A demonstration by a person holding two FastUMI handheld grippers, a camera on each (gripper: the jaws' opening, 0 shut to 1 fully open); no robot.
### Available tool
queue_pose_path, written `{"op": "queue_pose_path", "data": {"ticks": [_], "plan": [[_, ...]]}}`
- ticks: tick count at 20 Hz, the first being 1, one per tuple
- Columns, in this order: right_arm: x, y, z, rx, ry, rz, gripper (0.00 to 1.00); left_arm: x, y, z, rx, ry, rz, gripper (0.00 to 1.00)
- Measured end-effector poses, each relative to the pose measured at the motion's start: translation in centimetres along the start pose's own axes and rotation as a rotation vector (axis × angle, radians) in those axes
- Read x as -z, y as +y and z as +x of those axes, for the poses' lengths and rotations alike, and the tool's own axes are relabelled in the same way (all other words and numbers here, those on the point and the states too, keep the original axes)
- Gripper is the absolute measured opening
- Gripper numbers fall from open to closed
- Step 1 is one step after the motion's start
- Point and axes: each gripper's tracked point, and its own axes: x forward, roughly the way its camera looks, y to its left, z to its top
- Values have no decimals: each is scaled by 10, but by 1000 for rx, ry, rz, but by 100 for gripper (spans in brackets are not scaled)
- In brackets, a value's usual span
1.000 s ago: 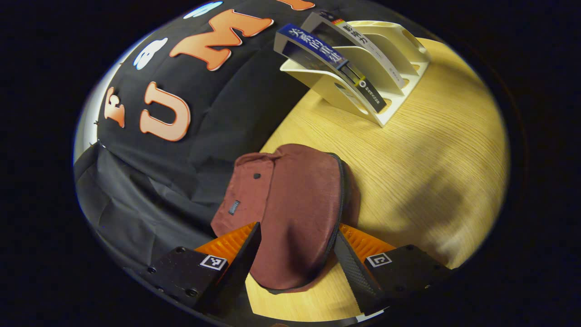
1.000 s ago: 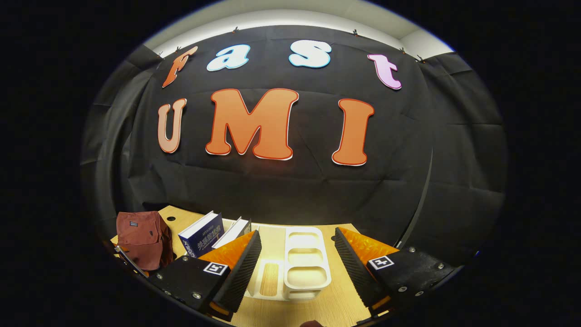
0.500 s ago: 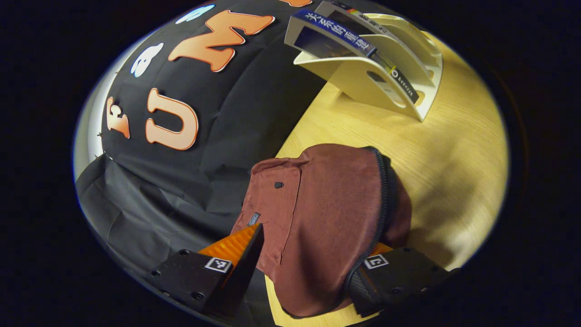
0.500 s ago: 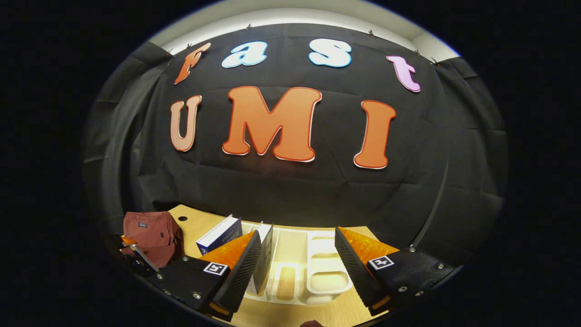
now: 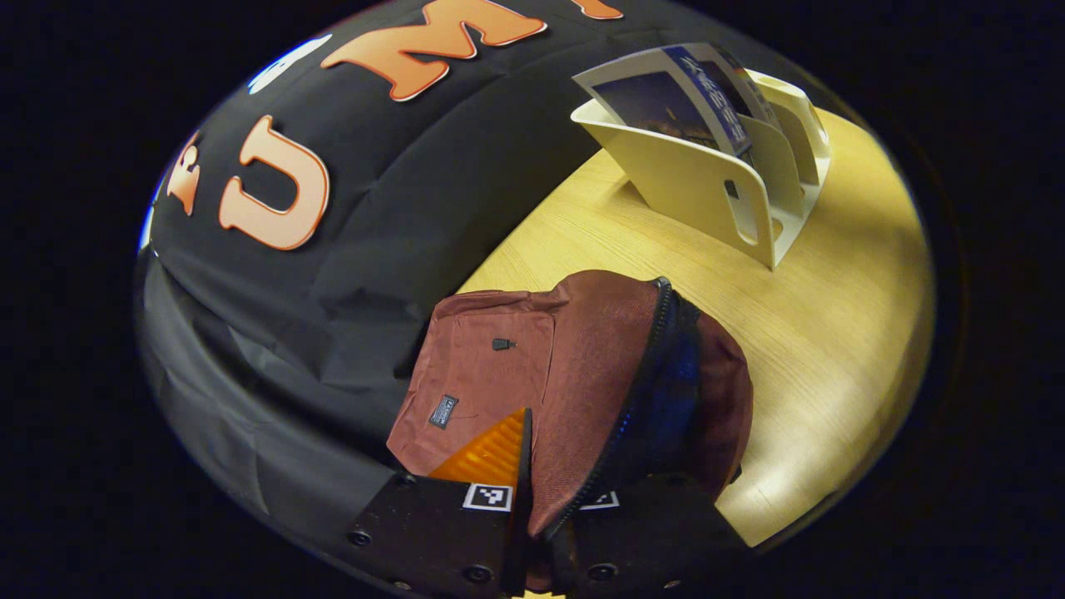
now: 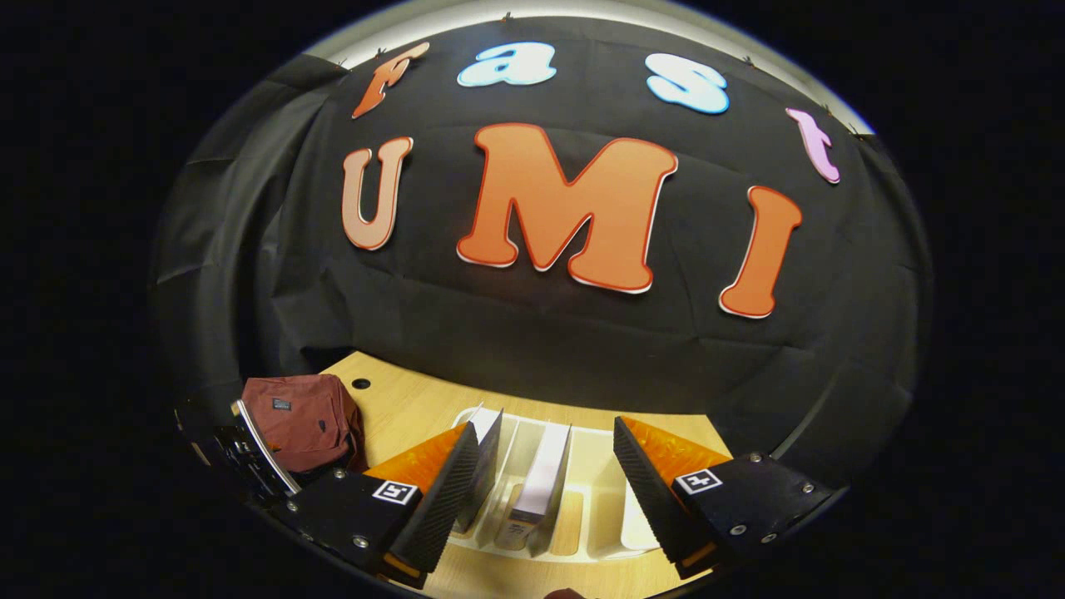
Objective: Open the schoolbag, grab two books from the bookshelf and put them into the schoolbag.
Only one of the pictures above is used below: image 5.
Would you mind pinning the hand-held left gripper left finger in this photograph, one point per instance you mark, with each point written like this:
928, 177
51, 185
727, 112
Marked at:
524, 457

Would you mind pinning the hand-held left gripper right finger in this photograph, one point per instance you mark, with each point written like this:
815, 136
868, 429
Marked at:
657, 532

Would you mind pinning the maroon schoolbag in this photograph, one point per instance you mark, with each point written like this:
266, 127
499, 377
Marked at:
582, 358

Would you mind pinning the cream plastic bookshelf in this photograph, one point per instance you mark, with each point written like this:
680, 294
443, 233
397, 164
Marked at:
691, 183

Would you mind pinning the blue photo cover book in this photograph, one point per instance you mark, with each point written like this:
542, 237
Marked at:
657, 100

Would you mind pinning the black backdrop cloth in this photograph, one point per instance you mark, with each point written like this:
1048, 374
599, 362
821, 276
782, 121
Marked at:
399, 208

